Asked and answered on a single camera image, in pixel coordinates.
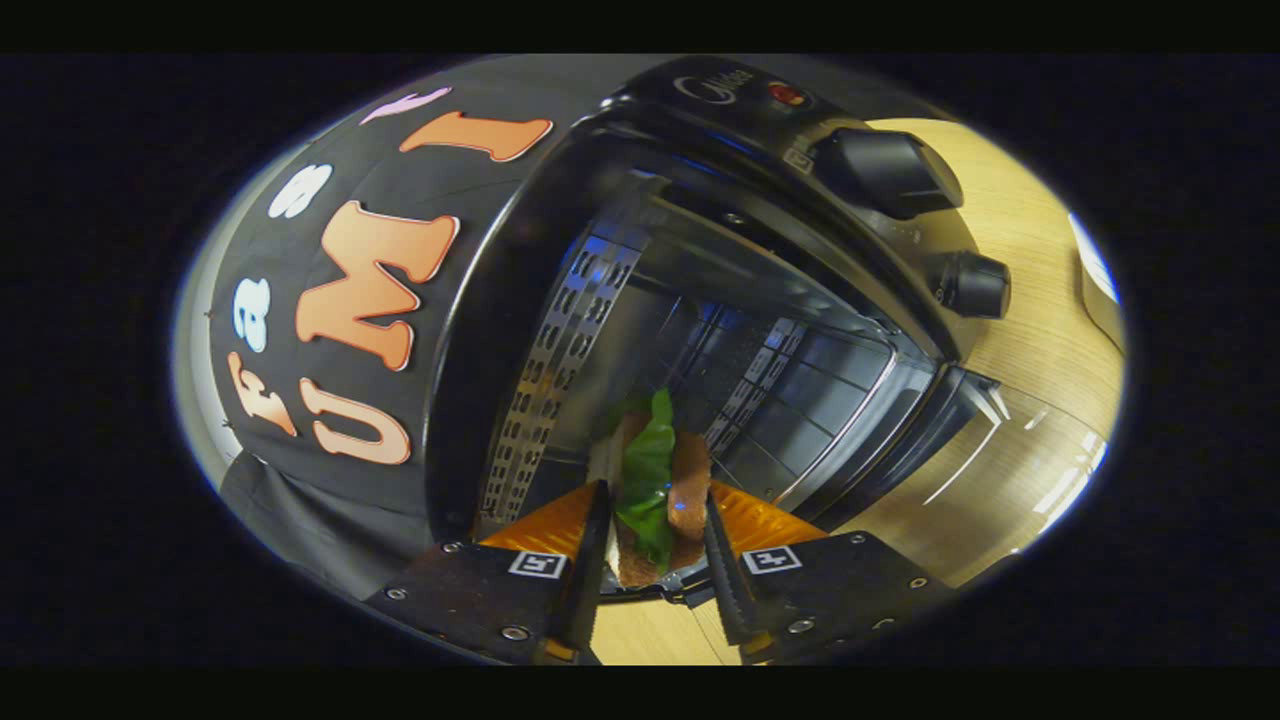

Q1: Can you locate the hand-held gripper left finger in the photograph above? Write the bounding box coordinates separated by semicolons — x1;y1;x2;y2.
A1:
365;480;613;666

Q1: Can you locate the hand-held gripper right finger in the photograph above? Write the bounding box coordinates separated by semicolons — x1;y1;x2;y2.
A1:
700;482;956;663

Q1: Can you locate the lettuce sandwich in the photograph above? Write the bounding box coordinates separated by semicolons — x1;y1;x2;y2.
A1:
600;388;713;589

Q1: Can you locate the black toaster oven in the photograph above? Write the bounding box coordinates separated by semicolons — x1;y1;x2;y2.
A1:
425;55;1111;591

